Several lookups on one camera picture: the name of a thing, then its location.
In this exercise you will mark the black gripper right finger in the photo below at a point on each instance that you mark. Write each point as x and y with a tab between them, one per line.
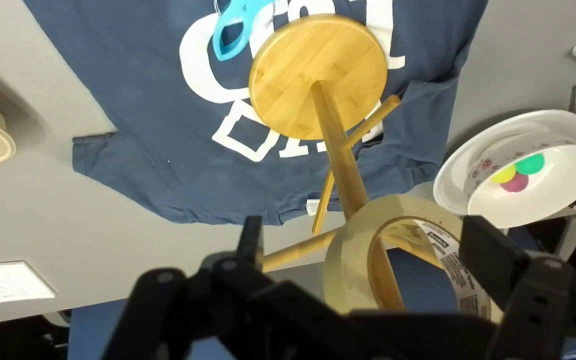
536	292

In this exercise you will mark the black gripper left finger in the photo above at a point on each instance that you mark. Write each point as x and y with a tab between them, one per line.
229	299

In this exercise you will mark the beige masking tape roll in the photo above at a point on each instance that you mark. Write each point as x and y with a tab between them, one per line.
364	263

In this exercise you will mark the wooden mug rack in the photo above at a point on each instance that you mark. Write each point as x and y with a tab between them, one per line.
321	78

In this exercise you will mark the white bowl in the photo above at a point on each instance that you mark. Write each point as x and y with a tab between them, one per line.
514	188

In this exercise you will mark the blue chair near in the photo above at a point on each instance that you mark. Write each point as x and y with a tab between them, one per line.
424	288

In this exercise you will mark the blue t-shirt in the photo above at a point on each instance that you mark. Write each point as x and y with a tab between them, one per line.
187	142

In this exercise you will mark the white plate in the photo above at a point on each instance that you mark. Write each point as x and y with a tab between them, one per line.
517	133

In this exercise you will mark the white paper sheet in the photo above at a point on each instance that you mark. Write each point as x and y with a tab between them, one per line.
21	283

